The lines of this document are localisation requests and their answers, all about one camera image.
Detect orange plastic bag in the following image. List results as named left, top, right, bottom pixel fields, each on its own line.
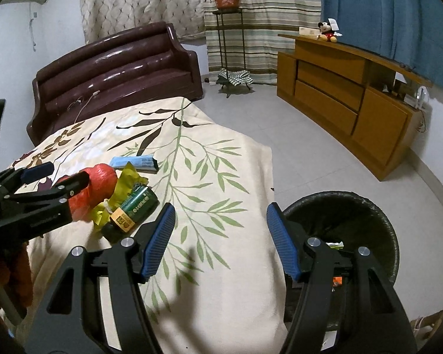
left=333, top=276, right=343, bottom=287

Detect black trash bin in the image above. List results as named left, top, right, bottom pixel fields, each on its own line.
left=282, top=191, right=399, bottom=331

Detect green battery pack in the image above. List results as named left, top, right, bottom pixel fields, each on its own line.
left=101, top=184, right=159, bottom=244

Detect red plastic bag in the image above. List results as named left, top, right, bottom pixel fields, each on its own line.
left=69, top=163, right=118, bottom=221

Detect yellow snack wrapper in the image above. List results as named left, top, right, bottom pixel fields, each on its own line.
left=90, top=164, right=149, bottom=232

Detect light blue wrapper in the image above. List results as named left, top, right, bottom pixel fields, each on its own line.
left=109, top=155, right=159, bottom=173

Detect floral beige tablecloth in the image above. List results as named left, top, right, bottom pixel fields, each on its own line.
left=0, top=96, right=293, bottom=354

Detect dark brown leather sofa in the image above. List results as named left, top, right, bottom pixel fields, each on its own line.
left=27, top=22, right=203, bottom=145

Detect wicker basket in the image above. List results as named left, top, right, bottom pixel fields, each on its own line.
left=410, top=310, right=443, bottom=343

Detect wooden tv cabinet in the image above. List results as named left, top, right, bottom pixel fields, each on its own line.
left=277, top=36, right=432, bottom=181

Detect black metal plant stand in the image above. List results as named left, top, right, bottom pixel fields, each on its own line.
left=213, top=8, right=252, bottom=98

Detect checkered cloth on stand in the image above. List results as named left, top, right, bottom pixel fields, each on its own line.
left=217, top=68, right=253, bottom=86

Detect beige patterned curtain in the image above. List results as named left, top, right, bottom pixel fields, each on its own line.
left=80, top=0, right=205, bottom=42

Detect white wifi router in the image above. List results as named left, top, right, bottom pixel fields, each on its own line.
left=404, top=86, right=430, bottom=109

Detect small white box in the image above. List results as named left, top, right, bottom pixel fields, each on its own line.
left=298, top=27, right=321, bottom=39

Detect mickey mouse plush toy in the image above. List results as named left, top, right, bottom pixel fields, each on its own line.
left=317, top=19, right=339, bottom=42

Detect striped curtain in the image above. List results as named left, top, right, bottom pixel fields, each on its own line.
left=204, top=0, right=322, bottom=85

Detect blue curtain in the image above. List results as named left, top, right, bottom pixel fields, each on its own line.
left=322, top=0, right=443, bottom=89

